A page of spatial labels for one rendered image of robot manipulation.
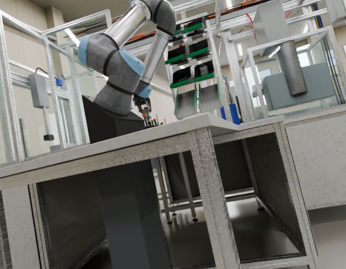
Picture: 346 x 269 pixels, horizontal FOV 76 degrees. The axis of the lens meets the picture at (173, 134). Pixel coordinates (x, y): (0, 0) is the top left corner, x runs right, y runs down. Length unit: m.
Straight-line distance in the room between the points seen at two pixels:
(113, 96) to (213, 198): 0.56
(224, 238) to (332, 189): 1.64
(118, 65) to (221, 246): 0.69
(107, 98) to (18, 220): 1.08
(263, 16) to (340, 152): 1.33
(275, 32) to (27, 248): 2.49
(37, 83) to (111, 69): 1.46
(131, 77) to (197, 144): 0.48
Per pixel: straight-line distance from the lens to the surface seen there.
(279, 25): 2.39
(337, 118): 2.12
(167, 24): 1.20
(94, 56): 0.94
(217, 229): 0.55
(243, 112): 2.54
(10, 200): 1.75
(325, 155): 2.08
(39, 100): 2.27
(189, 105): 1.42
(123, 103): 0.91
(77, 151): 0.67
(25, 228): 1.71
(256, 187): 2.59
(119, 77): 0.90
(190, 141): 0.51
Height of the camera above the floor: 0.79
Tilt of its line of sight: 5 degrees up
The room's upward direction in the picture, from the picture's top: 12 degrees counter-clockwise
